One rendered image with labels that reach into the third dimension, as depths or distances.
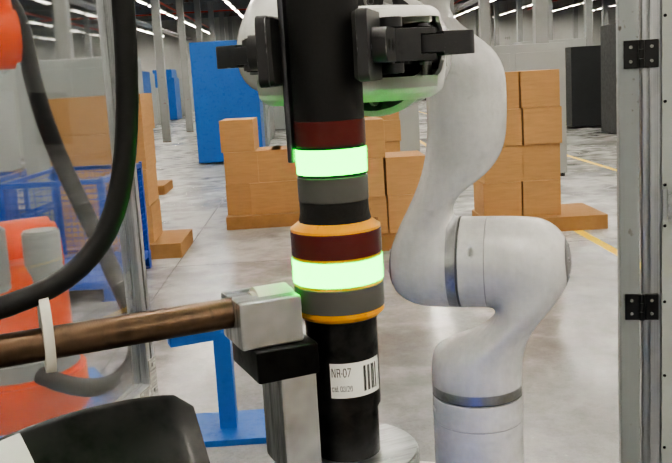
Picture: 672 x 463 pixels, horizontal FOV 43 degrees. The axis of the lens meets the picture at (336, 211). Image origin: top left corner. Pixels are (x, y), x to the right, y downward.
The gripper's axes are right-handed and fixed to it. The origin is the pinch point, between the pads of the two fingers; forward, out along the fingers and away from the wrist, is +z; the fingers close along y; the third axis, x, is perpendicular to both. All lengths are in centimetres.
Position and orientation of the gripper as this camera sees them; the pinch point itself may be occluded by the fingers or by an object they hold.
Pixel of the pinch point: (320, 48)
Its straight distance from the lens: 40.1
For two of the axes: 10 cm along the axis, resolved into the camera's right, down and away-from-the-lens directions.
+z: -1.9, 1.7, -9.7
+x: -0.6, -9.8, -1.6
